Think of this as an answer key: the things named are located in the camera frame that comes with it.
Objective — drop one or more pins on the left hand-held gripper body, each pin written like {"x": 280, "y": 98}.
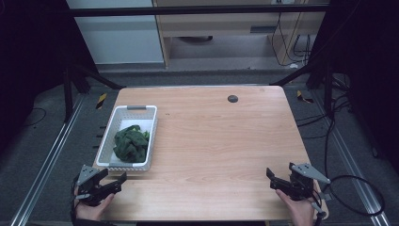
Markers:
{"x": 89, "y": 185}

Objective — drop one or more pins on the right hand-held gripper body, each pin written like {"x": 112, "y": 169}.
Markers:
{"x": 301, "y": 183}

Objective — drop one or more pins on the white plastic basket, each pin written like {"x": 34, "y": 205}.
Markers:
{"x": 108, "y": 147}

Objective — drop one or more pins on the dark green cloth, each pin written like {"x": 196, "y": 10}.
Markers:
{"x": 131, "y": 145}

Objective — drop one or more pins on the person's left hand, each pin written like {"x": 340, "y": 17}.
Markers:
{"x": 92, "y": 211}

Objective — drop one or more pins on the person's right hand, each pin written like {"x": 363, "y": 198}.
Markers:
{"x": 298, "y": 211}

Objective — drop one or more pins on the yellow black tape marker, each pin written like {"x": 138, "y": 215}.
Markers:
{"x": 302, "y": 97}
{"x": 101, "y": 101}

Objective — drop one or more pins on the black metal stand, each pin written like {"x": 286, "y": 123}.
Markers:
{"x": 327, "y": 91}
{"x": 68, "y": 94}

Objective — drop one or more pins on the grey round table grommet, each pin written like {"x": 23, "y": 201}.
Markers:
{"x": 232, "y": 99}

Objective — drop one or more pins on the black curtain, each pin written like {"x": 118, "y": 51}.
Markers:
{"x": 370, "y": 62}
{"x": 31, "y": 56}

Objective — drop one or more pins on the white cabinet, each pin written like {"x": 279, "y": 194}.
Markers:
{"x": 119, "y": 40}

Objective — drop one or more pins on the light wooden desk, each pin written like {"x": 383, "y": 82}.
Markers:
{"x": 226, "y": 23}

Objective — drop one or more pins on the aluminium floor rail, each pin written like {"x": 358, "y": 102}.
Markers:
{"x": 47, "y": 166}
{"x": 351, "y": 163}

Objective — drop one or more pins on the black horizontal frame bar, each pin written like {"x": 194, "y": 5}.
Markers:
{"x": 188, "y": 10}

